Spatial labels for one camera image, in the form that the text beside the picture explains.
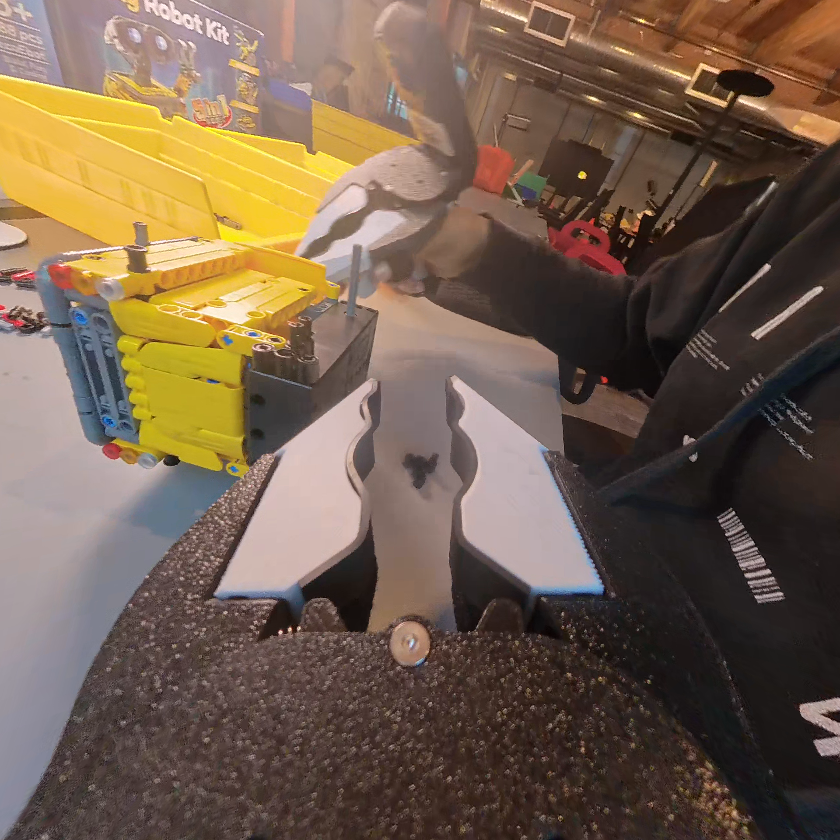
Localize person in black hoodie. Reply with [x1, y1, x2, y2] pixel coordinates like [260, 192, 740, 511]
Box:
[565, 142, 840, 840]

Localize small red black parts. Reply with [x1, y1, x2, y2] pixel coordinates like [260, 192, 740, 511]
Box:
[0, 266, 53, 337]

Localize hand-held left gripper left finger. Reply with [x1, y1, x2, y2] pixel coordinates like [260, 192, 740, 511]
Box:
[217, 378, 383, 606]

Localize person's right hand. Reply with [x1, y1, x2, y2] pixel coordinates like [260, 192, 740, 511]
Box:
[392, 210, 523, 300]

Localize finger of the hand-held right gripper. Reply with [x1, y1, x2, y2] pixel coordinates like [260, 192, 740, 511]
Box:
[298, 183, 396, 259]
[347, 208, 442, 282]

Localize black round-top stand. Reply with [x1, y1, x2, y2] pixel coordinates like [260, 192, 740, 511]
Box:
[670, 69, 777, 227]

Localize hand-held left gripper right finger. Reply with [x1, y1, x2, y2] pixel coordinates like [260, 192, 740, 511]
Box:
[447, 376, 606, 599]

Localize yellow toy block robot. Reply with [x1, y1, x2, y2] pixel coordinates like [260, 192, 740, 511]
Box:
[37, 221, 382, 477]

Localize blue printed cardboard box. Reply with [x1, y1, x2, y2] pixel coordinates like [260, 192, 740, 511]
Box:
[0, 0, 266, 135]

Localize grey desk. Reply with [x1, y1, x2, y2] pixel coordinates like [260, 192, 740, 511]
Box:
[0, 210, 651, 840]

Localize person's right forearm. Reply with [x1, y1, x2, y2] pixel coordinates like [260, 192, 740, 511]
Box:
[497, 221, 699, 401]

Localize red container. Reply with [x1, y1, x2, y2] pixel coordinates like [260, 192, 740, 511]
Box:
[474, 143, 514, 196]

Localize small black connector pin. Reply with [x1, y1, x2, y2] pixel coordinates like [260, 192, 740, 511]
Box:
[401, 453, 442, 492]

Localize grey metal axle rod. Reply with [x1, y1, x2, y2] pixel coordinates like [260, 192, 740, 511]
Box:
[343, 243, 363, 321]

